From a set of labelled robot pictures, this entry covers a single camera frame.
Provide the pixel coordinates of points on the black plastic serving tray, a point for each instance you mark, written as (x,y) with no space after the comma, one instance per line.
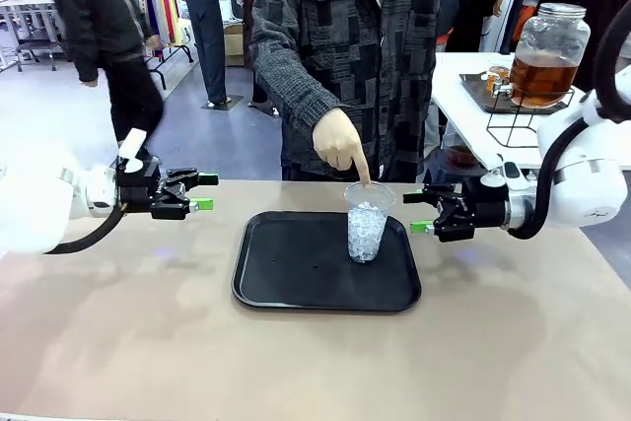
(296,263)

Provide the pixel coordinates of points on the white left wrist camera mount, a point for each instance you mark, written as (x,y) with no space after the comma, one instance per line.
(132,145)

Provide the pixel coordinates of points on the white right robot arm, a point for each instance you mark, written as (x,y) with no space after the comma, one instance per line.
(581,184)

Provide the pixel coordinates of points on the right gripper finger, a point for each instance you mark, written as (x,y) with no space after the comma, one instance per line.
(453,226)
(443,196)

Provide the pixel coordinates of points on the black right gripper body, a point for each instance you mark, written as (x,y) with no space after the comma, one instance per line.
(488,209)

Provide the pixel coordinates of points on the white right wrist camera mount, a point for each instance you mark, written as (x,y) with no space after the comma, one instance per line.
(510,174)

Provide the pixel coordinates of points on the figure in dark trousers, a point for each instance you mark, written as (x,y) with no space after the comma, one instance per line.
(204,31)

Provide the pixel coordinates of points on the dark metal tray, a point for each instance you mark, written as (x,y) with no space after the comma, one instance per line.
(475,88)

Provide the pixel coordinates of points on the white side table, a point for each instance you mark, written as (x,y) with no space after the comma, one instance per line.
(463,66)

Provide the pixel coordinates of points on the brown cardboard box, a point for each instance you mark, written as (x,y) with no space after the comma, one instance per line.
(234,44)

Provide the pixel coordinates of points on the white background desk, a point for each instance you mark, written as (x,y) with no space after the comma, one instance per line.
(27,2)

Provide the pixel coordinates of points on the glass tea dispenser jar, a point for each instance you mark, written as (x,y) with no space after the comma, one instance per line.
(544,76)

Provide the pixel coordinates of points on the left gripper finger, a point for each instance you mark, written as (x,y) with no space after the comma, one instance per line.
(172,206)
(180,179)

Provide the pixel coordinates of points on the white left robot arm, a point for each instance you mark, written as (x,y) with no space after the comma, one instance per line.
(29,204)

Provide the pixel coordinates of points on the small glass with tea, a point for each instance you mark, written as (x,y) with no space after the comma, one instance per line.
(495,73)

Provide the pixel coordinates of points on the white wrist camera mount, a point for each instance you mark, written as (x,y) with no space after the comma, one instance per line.
(132,145)
(510,174)

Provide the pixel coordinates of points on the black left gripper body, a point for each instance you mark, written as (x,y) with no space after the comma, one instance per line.
(138,189)

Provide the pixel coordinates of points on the person in grey patchwork jacket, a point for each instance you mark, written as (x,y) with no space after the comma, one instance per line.
(355,46)

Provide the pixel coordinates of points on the bystander in black jacket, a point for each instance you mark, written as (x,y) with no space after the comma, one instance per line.
(93,12)

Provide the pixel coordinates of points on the person's right hand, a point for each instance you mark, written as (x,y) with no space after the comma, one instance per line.
(337,140)

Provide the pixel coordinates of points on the clear plastic cup with ice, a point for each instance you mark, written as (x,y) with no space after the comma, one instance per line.
(367,233)

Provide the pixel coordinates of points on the flat black stand base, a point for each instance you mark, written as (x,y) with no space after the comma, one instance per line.
(234,101)

